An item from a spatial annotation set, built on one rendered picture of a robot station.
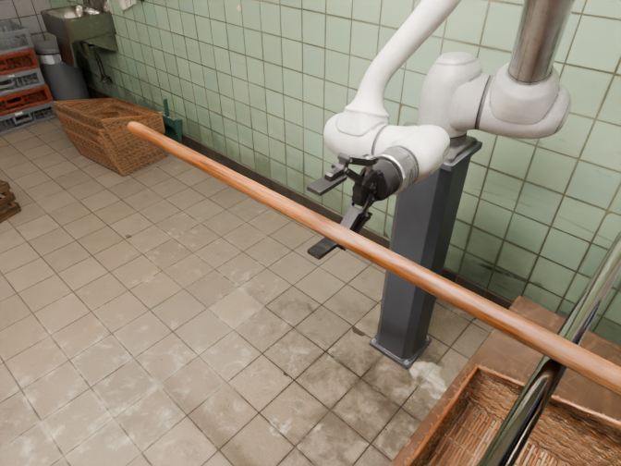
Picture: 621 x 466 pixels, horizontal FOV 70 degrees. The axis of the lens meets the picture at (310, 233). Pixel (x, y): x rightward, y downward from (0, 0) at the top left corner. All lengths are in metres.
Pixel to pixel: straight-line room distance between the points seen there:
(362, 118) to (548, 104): 0.53
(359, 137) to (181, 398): 1.37
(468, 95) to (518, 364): 0.77
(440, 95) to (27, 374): 1.97
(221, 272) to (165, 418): 0.84
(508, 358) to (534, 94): 0.72
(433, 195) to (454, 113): 0.27
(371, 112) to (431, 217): 0.60
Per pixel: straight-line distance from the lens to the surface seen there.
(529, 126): 1.36
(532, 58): 1.24
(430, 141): 0.96
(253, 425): 1.89
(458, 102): 1.36
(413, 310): 1.81
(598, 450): 1.23
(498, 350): 1.45
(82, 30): 4.04
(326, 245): 0.82
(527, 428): 0.59
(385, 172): 0.86
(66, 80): 4.72
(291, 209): 0.79
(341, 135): 1.04
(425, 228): 1.55
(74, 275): 2.71
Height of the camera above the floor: 1.65
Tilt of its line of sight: 38 degrees down
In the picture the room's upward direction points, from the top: straight up
